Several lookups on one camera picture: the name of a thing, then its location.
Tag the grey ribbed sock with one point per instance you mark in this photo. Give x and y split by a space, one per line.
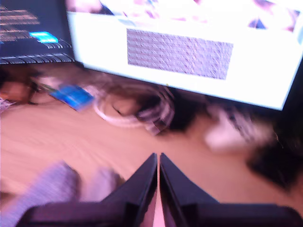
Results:
101 184

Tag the dark code screen monitor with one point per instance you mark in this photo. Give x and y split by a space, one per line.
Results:
23 35

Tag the white game controller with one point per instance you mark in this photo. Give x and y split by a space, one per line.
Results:
225 139

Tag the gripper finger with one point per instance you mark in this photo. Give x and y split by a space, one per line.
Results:
142 186
175 186

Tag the blue knitted sock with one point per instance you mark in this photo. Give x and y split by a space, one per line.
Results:
47 186

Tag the black wallet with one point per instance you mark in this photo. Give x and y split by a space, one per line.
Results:
279 165

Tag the black monitor stand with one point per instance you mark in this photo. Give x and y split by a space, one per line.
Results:
187 111

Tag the blue plastic packet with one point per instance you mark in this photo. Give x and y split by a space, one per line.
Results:
73 95

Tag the bright screen monitor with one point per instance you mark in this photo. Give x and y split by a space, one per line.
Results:
94 47

